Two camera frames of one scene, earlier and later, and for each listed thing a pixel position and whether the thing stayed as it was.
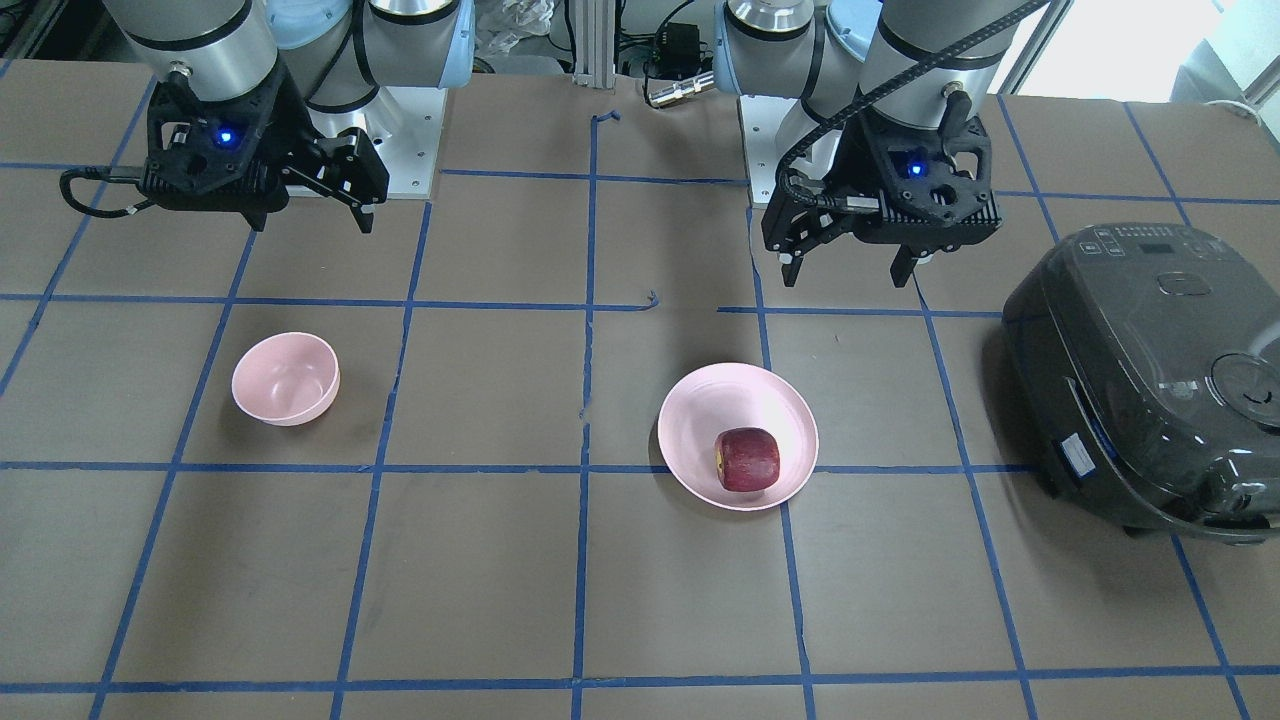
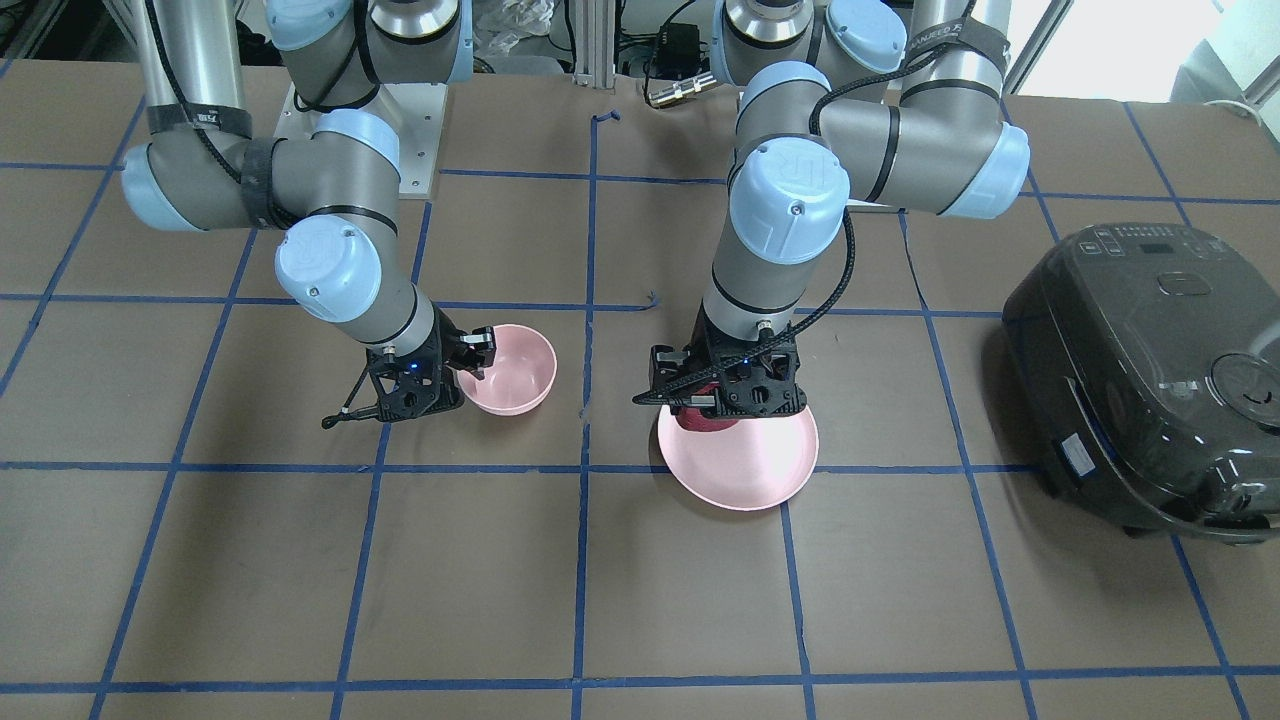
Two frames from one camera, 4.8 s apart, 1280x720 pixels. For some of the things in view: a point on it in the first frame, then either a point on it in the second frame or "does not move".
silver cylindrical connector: x=680 y=89 does not move
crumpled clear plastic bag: x=503 y=28 does not move
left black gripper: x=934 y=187 -> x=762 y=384
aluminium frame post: x=594 y=43 does not move
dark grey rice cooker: x=1146 y=361 does not move
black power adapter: x=678 y=48 does not move
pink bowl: x=286 y=379 -> x=521 y=376
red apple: x=747 y=459 -> x=693 y=418
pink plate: x=715 y=399 does not move
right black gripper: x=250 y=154 -> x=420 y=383
